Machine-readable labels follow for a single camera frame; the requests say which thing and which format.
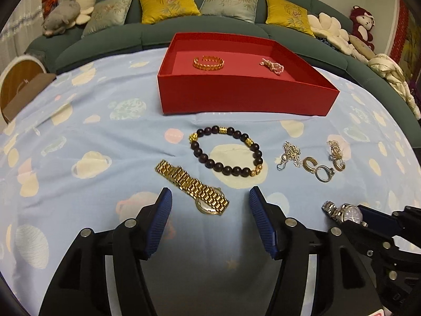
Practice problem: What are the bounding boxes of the grey plush toy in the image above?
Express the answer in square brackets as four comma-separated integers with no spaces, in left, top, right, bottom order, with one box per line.
[41,0,81,37]

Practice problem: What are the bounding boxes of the red box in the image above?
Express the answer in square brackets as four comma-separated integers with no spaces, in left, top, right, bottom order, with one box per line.
[157,32,340,117]

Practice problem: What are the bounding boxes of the green sofa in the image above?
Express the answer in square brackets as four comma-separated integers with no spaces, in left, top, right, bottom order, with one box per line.
[24,0,421,121]

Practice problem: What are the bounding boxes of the printed blue blanket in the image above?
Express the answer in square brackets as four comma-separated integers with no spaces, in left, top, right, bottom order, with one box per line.
[0,48,421,316]

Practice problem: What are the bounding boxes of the red wall hanging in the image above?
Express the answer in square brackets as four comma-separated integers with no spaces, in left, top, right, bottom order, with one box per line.
[391,0,413,58]

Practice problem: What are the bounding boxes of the gold wristwatch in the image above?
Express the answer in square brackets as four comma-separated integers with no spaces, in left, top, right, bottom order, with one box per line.
[155,160,230,216]

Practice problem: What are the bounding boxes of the silver ring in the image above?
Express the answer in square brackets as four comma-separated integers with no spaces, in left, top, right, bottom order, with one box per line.
[314,165,335,184]

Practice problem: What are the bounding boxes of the silver wristwatch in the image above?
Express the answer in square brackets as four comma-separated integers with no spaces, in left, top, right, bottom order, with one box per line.
[322,201,369,228]

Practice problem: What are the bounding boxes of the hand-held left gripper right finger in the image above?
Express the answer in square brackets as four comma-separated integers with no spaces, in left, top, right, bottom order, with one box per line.
[248,186,384,316]

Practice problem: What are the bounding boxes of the white quilt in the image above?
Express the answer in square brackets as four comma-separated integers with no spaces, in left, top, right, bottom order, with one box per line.
[366,53,421,121]

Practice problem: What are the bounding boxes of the pink pearl bracelet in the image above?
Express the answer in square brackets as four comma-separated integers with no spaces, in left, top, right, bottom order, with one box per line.
[259,58,284,76]

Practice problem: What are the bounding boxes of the red monkey plush toy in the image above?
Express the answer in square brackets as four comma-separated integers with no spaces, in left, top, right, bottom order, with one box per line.
[349,5,376,52]

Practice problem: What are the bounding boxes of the yellow embroidered cushion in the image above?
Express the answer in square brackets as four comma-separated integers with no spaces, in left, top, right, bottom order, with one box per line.
[265,0,316,37]
[139,0,201,25]

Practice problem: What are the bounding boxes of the grey embroidered cushion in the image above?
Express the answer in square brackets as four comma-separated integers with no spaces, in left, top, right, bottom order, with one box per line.
[82,0,136,39]
[199,0,260,24]

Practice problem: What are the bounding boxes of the gold hoop earring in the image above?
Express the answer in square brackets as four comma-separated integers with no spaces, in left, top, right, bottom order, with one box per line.
[303,156,318,174]

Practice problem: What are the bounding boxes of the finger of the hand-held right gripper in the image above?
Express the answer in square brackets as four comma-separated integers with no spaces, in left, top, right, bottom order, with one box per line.
[342,220,397,261]
[358,205,421,238]

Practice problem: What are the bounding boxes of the white flower cushion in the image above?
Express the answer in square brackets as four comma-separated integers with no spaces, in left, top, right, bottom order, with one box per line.
[307,12,350,52]

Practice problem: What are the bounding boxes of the gold bangle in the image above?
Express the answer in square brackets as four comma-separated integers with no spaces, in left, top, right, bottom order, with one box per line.
[193,55,225,72]

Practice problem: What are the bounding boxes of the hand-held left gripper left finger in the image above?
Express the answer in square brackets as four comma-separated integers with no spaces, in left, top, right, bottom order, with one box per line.
[39,187,173,316]

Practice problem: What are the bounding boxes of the round wooden white board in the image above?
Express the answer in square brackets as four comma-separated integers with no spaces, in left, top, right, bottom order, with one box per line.
[0,55,48,119]

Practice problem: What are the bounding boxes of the dark bead bracelet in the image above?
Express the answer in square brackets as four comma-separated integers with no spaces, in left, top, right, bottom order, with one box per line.
[188,125,264,177]

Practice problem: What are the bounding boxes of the gold chain earring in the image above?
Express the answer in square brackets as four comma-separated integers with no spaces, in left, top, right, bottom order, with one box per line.
[326,140,346,172]

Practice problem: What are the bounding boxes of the brown cardboard box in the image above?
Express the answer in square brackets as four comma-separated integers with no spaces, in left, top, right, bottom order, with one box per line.
[2,73,57,124]

